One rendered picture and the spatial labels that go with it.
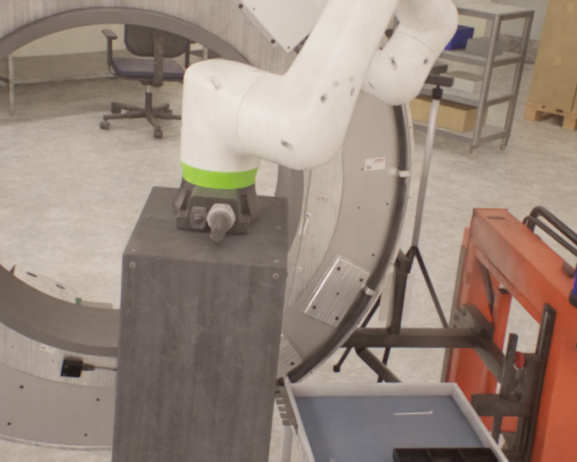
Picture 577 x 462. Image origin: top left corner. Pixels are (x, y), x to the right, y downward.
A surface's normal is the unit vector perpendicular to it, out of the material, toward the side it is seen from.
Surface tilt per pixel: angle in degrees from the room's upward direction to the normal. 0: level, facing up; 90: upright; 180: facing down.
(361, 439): 0
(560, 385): 90
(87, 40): 90
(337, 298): 90
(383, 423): 0
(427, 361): 0
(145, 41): 97
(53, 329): 23
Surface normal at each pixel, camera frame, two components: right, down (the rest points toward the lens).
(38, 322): 0.56, -0.80
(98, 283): 0.10, -0.94
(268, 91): -0.32, -0.60
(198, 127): -0.54, 0.24
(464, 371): 0.19, 0.35
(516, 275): -0.98, -0.02
